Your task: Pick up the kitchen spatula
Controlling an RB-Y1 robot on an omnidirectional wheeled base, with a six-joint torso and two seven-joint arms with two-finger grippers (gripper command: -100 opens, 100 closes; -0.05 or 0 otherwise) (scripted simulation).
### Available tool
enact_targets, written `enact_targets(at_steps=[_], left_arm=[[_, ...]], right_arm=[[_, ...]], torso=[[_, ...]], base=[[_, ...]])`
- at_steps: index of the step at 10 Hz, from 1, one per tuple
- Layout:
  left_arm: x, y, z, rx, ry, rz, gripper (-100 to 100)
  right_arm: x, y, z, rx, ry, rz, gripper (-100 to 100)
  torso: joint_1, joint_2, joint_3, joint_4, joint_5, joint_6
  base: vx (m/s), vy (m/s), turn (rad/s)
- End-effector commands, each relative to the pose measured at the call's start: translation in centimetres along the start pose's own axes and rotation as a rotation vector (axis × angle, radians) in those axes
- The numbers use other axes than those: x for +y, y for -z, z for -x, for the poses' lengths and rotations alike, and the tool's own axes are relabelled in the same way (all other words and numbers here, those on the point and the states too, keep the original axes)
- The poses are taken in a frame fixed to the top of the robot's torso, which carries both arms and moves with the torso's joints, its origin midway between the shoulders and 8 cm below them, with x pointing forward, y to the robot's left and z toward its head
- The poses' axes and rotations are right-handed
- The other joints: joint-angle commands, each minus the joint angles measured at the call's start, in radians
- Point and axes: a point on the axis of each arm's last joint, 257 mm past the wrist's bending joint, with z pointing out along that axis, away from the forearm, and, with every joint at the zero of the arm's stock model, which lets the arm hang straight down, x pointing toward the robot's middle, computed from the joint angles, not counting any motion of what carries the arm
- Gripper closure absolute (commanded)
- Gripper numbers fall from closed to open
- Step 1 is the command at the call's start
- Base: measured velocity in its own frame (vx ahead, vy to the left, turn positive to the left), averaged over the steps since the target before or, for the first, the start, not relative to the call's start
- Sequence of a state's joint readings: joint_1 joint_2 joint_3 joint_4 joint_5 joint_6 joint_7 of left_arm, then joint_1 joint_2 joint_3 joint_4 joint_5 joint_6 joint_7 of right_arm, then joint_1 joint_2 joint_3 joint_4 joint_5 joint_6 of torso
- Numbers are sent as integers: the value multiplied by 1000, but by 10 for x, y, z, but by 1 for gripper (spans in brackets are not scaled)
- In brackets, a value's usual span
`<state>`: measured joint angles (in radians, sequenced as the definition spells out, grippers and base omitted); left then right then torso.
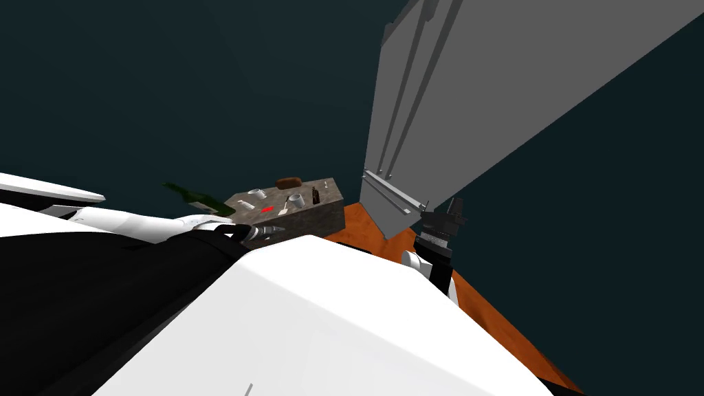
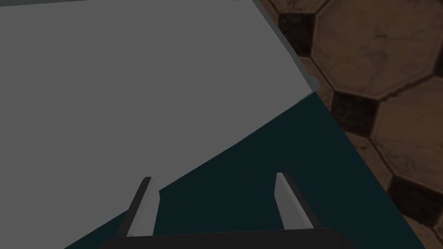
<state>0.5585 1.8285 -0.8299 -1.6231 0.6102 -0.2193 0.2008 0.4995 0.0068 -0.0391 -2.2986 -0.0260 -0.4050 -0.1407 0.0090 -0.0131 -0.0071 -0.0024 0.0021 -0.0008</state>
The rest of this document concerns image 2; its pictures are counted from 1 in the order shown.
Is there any dark teal cupboard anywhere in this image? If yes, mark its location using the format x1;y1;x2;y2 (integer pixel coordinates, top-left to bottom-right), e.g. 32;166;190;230
64;90;427;249

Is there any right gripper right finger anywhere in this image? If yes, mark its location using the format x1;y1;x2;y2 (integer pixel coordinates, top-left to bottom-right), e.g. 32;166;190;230
273;172;321;230

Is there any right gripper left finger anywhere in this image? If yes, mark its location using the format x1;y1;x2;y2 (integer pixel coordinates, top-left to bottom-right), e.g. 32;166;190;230
117;176;161;238

